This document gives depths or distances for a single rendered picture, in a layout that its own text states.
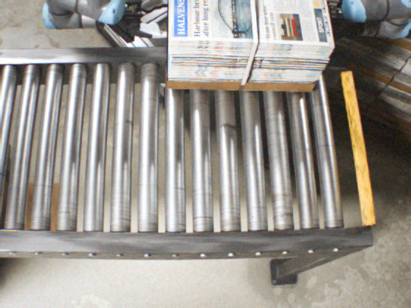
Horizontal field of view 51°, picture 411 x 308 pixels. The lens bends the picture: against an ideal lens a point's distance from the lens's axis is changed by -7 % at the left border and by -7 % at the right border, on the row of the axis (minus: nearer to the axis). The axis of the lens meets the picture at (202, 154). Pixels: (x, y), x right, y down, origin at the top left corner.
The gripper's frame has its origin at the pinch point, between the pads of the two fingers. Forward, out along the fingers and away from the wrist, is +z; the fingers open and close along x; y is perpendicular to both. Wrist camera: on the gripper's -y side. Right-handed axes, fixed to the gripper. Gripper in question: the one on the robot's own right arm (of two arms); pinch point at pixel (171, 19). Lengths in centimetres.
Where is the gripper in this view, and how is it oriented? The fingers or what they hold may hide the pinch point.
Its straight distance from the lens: 129.6
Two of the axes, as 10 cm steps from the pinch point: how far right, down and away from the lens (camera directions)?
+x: -0.2, -9.4, 3.5
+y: 0.7, -3.5, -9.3
